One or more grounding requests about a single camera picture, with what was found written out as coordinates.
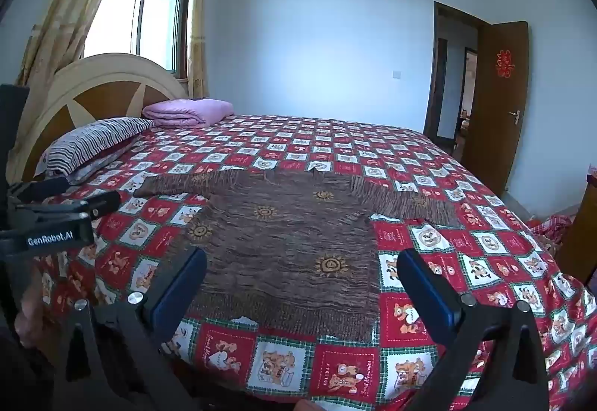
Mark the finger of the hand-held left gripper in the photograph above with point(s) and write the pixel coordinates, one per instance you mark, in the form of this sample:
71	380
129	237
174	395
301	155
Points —
105	203
42	188

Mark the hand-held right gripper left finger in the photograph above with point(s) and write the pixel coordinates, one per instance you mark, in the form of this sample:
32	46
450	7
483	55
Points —
181	282

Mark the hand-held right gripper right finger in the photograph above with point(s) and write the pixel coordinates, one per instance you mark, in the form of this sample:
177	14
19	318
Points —
430	292

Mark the brown knitted sweater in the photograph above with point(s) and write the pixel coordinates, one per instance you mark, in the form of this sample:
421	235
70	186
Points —
289	243

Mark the person's left hand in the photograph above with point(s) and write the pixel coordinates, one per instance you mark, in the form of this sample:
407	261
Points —
29	313

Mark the grey pillow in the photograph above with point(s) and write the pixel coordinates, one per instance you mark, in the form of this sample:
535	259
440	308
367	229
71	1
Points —
95	170

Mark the striped pillow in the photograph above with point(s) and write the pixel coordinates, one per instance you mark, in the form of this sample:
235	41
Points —
93	140

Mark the red checkered printed bedsheet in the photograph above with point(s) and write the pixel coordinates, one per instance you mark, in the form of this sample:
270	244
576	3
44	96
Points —
489	247

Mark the wooden bed headboard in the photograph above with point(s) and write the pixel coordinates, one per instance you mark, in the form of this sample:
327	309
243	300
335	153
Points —
93	89

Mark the pink folded blanket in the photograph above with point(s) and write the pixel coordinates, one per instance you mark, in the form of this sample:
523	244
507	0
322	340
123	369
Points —
186	111

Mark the red cloth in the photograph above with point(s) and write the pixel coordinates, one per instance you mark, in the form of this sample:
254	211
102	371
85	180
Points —
555	225

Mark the brown wooden cabinet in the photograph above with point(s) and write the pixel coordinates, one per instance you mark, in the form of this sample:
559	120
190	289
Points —
583	243

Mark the wide yellow curtain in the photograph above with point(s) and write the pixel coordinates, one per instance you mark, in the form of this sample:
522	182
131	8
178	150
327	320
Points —
60	19

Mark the brown wooden door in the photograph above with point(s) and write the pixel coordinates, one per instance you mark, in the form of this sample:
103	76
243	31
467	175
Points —
494	121

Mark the window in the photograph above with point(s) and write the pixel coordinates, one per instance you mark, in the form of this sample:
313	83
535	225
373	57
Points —
154	14

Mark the narrow yellow curtain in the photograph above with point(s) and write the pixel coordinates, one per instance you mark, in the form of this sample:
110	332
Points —
198	19

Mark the dark wooden door frame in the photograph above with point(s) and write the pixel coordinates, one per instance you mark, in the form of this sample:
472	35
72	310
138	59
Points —
436	23

